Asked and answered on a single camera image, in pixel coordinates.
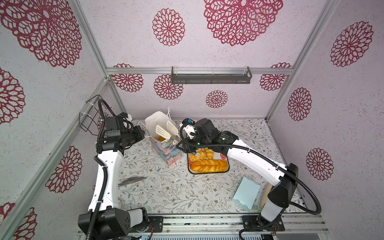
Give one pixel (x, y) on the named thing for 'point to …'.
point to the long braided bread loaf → (209, 165)
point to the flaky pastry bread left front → (198, 156)
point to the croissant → (161, 139)
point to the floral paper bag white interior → (167, 148)
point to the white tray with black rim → (192, 172)
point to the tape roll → (121, 203)
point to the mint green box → (246, 193)
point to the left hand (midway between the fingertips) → (144, 134)
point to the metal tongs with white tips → (169, 132)
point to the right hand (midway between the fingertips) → (179, 141)
